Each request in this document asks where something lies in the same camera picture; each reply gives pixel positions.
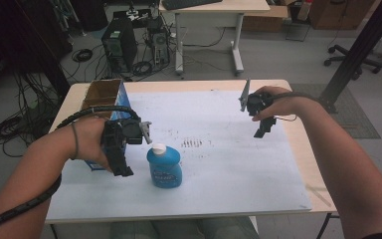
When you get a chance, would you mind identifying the person's right hand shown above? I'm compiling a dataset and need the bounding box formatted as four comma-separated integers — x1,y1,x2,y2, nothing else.
252,85,313,122

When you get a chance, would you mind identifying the white sheet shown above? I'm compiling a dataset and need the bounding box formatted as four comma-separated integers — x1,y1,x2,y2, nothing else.
45,90,313,223

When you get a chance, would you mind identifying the black metal post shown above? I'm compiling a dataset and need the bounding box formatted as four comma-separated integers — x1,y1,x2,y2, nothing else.
317,0,382,115

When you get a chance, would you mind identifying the white desk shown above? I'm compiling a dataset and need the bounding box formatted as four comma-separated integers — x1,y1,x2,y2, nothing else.
158,0,272,78

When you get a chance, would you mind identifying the black table leg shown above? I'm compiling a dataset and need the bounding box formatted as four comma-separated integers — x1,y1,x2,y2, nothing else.
315,212,340,239

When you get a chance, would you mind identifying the grey floor mat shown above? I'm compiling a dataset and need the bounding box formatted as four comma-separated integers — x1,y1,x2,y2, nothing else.
289,83,382,140

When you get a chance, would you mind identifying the coiled black cable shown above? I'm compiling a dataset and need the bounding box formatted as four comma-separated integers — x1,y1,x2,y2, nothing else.
71,48,95,64
131,60,154,77

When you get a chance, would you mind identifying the cardboard box with blue side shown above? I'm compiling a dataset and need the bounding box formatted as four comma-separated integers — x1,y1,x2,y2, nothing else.
79,78,134,172

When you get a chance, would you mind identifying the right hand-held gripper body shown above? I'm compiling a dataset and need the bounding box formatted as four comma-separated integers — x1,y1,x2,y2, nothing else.
239,79,275,118

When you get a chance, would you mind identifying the dark wrist band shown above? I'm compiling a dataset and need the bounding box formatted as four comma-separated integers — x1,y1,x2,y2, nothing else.
70,121,81,160

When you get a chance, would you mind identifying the blue bottle with white cap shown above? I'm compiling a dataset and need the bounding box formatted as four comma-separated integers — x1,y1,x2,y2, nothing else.
145,142,183,190

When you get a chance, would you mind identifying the large black computer tower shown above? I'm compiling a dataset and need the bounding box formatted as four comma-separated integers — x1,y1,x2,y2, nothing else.
100,16,139,75

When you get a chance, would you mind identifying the black spiral-wrapped cable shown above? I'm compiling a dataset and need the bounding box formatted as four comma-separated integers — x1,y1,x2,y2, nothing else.
0,105,142,234

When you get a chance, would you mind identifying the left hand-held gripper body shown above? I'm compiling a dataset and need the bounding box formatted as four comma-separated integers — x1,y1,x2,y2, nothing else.
100,118,153,157

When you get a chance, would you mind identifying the wooden cabinet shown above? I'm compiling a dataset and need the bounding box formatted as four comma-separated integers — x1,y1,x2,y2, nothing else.
307,0,376,31

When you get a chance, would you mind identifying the brown cardboard box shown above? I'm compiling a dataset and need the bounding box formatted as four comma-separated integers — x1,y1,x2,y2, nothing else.
241,4,291,33

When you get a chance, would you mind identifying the small open computer tower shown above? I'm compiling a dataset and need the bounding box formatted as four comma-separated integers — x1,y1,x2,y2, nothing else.
146,19,171,68

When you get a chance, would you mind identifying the bundle of black cables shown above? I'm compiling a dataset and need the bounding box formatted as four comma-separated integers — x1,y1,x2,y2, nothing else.
0,71,63,158

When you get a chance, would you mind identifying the person's left hand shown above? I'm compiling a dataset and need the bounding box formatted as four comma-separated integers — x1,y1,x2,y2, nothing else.
69,116,114,172

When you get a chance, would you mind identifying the black office chair base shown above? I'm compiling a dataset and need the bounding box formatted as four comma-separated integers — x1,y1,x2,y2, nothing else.
322,44,382,82

